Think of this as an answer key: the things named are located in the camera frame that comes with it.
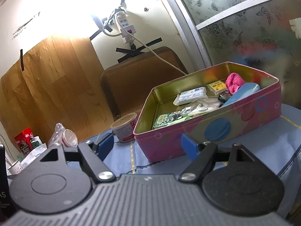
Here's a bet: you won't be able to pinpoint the black bottle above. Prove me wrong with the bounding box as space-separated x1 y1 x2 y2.
0 144 15 218

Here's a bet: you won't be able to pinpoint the wooden board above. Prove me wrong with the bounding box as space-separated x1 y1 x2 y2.
0 35 115 156

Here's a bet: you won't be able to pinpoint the pink fuzzy cloth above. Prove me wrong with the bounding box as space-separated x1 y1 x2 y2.
226 73 245 95

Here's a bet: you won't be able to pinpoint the pink tin box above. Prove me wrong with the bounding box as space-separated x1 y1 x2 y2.
134 62 281 162

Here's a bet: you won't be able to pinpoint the red paper cup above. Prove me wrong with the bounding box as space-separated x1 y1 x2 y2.
111 113 137 143

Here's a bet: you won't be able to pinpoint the yellow label plastic case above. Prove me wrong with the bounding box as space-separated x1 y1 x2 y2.
207 81 228 95

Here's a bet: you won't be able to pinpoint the green patterned packet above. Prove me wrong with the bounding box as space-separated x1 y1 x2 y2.
153 111 185 129

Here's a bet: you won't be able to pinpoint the clear plastic bag white contents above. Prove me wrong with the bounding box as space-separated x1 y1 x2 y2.
180 97 221 117

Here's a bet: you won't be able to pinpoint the white power cable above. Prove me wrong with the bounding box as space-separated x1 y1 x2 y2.
126 31 187 76

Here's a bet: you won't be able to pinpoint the frosted glass sliding door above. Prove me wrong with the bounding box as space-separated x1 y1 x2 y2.
167 0 300 108

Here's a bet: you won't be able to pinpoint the crumpled clear plastic cup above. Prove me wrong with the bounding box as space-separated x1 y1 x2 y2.
48 122 78 147

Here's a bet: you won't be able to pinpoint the white tissue pack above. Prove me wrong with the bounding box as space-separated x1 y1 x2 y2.
173 87 207 106

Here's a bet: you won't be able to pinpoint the white mug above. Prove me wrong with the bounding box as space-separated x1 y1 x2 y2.
8 160 24 175

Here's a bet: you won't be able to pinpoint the green paper packet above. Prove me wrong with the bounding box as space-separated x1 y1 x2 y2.
168 116 192 125

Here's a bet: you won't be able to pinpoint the red snack box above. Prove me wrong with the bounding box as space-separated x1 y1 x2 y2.
14 128 34 157

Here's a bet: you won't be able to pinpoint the black tape cross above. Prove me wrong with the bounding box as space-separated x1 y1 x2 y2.
89 0 163 63

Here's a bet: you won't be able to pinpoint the white power strip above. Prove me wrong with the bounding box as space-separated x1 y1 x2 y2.
115 11 136 44

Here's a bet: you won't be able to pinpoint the light blue case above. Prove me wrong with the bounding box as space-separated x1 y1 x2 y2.
221 83 261 107

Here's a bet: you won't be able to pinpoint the blue table cloth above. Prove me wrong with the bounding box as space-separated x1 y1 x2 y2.
104 104 300 217

